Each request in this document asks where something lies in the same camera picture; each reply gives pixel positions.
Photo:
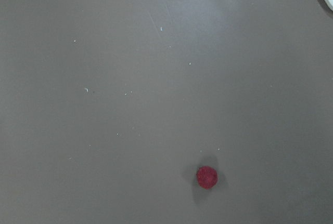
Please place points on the red strawberry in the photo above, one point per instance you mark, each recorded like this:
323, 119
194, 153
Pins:
207, 177

